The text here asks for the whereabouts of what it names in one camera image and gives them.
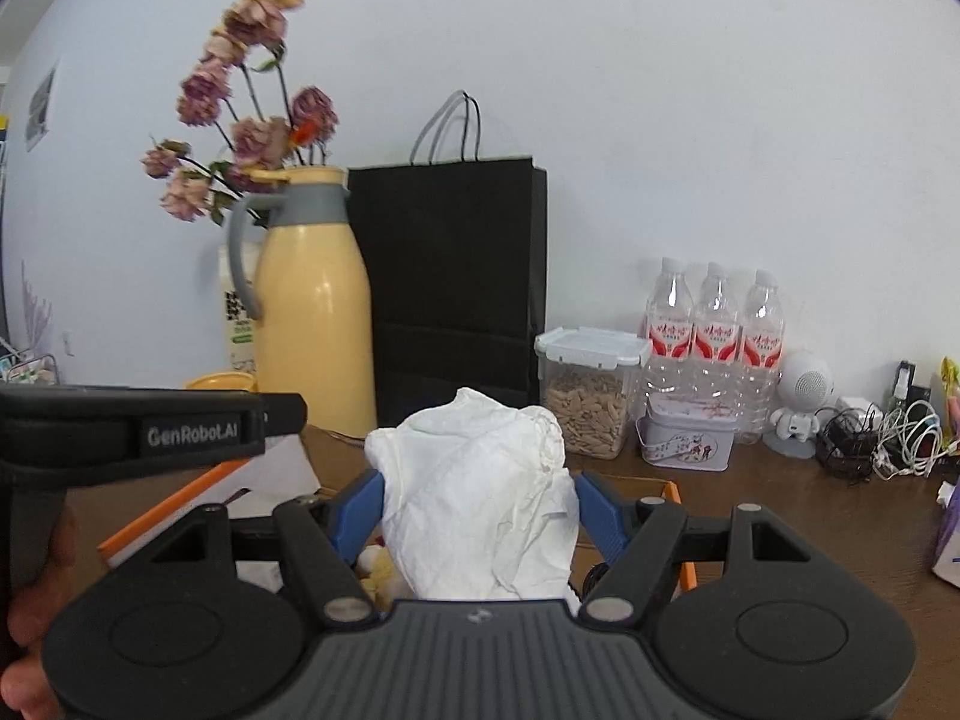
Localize white milk carton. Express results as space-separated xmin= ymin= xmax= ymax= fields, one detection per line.
xmin=217 ymin=244 xmax=260 ymax=376

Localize person's left hand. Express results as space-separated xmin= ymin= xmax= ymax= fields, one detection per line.
xmin=7 ymin=502 xmax=83 ymax=720

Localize white printed tin box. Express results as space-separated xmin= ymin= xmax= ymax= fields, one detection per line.
xmin=636 ymin=394 xmax=740 ymax=473

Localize white robot figure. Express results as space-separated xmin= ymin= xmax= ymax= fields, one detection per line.
xmin=766 ymin=349 xmax=835 ymax=458

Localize wall picture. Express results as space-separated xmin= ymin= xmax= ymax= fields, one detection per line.
xmin=25 ymin=64 xmax=59 ymax=152

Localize orange cardboard box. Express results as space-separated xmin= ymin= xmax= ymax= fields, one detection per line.
xmin=97 ymin=431 xmax=698 ymax=616

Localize wire storage rack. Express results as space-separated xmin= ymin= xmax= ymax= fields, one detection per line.
xmin=0 ymin=341 xmax=61 ymax=387

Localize purple tissue pack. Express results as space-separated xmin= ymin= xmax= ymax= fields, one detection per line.
xmin=930 ymin=457 xmax=960 ymax=586

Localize yellow plush toy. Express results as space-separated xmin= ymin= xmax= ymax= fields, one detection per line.
xmin=358 ymin=544 xmax=413 ymax=605

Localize clear seed container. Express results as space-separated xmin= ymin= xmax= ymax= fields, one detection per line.
xmin=534 ymin=326 xmax=652 ymax=460

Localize white tangled cables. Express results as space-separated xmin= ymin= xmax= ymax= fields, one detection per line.
xmin=870 ymin=401 xmax=960 ymax=479

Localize black tangled cables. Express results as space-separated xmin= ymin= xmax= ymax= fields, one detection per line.
xmin=816 ymin=409 xmax=882 ymax=482

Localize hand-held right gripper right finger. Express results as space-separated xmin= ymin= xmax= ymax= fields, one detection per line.
xmin=574 ymin=469 xmax=818 ymax=625

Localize yellow thermos jug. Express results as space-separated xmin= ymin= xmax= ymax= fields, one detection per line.
xmin=227 ymin=167 xmax=378 ymax=440

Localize black paper bag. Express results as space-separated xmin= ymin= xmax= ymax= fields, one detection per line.
xmin=347 ymin=90 xmax=548 ymax=428

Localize yellow mug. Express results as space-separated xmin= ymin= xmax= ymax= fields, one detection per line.
xmin=184 ymin=371 xmax=260 ymax=393

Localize dried pink flowers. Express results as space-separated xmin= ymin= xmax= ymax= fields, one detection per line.
xmin=141 ymin=0 xmax=340 ymax=224

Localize white tissue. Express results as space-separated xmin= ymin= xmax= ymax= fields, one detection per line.
xmin=364 ymin=388 xmax=580 ymax=601

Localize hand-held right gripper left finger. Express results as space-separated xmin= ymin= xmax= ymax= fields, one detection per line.
xmin=139 ymin=467 xmax=387 ymax=627

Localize clear water bottle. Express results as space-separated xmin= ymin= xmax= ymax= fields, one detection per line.
xmin=643 ymin=257 xmax=695 ymax=398
xmin=739 ymin=268 xmax=786 ymax=445
xmin=691 ymin=262 xmax=742 ymax=398

